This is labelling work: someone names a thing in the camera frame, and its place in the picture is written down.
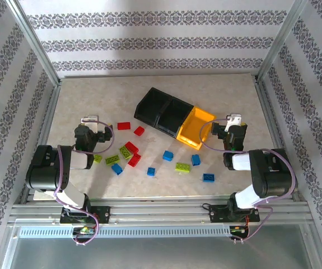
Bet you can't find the yellow plastic bin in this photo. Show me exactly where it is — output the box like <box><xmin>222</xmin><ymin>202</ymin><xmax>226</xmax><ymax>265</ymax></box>
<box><xmin>176</xmin><ymin>104</ymin><xmax>217</xmax><ymax>152</ymax></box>

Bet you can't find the black plastic bin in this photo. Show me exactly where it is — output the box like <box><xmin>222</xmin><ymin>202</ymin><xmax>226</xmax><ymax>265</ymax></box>
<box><xmin>133</xmin><ymin>87</ymin><xmax>175</xmax><ymax>127</ymax></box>
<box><xmin>156</xmin><ymin>97</ymin><xmax>194</xmax><ymax>140</ymax></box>

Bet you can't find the grey metal sheet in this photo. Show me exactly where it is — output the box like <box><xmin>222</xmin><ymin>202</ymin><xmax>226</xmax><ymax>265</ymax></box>
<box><xmin>0</xmin><ymin>224</ymin><xmax>322</xmax><ymax>269</ymax></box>

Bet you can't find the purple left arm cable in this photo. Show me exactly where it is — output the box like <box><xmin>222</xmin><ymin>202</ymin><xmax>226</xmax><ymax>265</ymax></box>
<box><xmin>53</xmin><ymin>119</ymin><xmax>115</xmax><ymax>247</ymax></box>

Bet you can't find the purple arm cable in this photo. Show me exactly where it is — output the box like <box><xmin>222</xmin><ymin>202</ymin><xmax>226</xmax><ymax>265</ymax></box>
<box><xmin>199</xmin><ymin>117</ymin><xmax>298</xmax><ymax>244</ymax></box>
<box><xmin>53</xmin><ymin>119</ymin><xmax>115</xmax><ymax>247</ymax></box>

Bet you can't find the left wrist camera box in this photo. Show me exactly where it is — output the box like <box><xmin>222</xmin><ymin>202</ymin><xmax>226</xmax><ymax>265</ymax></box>
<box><xmin>80</xmin><ymin>115</ymin><xmax>99</xmax><ymax>134</ymax></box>

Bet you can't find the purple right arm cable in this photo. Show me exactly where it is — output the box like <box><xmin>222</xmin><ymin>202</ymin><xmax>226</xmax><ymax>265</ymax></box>
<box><xmin>199</xmin><ymin>117</ymin><xmax>298</xmax><ymax>244</ymax></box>

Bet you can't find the aluminium side rail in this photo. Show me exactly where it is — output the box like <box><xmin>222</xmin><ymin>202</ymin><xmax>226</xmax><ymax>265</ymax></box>
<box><xmin>254</xmin><ymin>77</ymin><xmax>303</xmax><ymax>202</ymax></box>
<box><xmin>20</xmin><ymin>80</ymin><xmax>62</xmax><ymax>205</ymax></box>

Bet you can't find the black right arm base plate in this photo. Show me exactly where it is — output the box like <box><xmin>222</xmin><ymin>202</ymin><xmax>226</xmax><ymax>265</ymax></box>
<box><xmin>209</xmin><ymin>205</ymin><xmax>261</xmax><ymax>224</ymax></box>

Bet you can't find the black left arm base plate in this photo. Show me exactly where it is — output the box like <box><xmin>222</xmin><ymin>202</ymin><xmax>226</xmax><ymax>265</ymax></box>
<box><xmin>59</xmin><ymin>206</ymin><xmax>111</xmax><ymax>225</ymax></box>

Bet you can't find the aluminium mounting rail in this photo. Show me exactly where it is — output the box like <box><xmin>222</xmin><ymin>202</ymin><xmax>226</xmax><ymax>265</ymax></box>
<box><xmin>7</xmin><ymin>197</ymin><xmax>315</xmax><ymax>226</ymax></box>

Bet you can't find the aluminium frame post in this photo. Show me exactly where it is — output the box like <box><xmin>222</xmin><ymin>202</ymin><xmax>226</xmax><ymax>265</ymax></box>
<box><xmin>257</xmin><ymin>0</ymin><xmax>309</xmax><ymax>81</ymax></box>
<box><xmin>5</xmin><ymin>0</ymin><xmax>61</xmax><ymax>86</ymax></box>

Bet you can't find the grey slotted cable duct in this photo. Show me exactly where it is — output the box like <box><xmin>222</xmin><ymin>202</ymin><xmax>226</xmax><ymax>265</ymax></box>
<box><xmin>18</xmin><ymin>225</ymin><xmax>232</xmax><ymax>239</ymax></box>

